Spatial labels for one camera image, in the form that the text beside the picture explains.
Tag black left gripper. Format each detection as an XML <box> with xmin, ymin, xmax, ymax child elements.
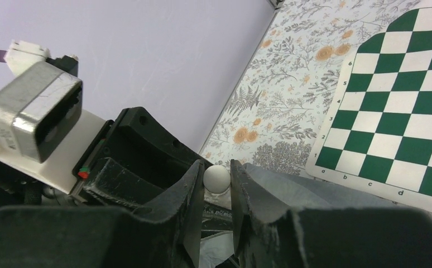
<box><xmin>70</xmin><ymin>107</ymin><xmax>213</xmax><ymax>208</ymax></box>

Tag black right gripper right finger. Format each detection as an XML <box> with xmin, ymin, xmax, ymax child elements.
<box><xmin>231</xmin><ymin>160</ymin><xmax>432</xmax><ymax>267</ymax></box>

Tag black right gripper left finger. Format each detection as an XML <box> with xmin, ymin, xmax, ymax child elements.
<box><xmin>0</xmin><ymin>160</ymin><xmax>205</xmax><ymax>267</ymax></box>

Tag clear nail polish bottle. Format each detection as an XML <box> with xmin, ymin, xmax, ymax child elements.
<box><xmin>203</xmin><ymin>189</ymin><xmax>232</xmax><ymax>222</ymax></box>

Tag grey sleeved forearm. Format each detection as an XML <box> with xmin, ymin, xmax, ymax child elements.
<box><xmin>199</xmin><ymin>162</ymin><xmax>432</xmax><ymax>268</ymax></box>

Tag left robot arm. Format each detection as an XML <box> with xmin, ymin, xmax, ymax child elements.
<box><xmin>0</xmin><ymin>107</ymin><xmax>210</xmax><ymax>211</ymax></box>

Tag floral tablecloth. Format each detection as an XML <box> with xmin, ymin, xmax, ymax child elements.
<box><xmin>199</xmin><ymin>0</ymin><xmax>432</xmax><ymax>178</ymax></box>

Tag green white chess mat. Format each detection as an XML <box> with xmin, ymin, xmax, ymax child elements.
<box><xmin>305</xmin><ymin>1</ymin><xmax>432</xmax><ymax>213</ymax></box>

